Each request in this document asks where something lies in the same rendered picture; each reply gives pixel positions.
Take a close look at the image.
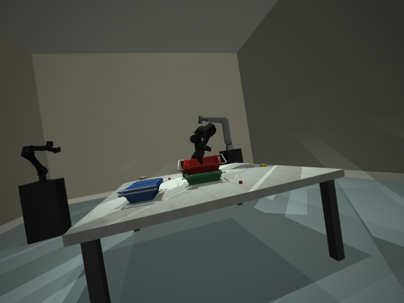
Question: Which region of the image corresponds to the green plastic tray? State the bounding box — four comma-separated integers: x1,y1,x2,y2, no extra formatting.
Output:
184,169,225,185

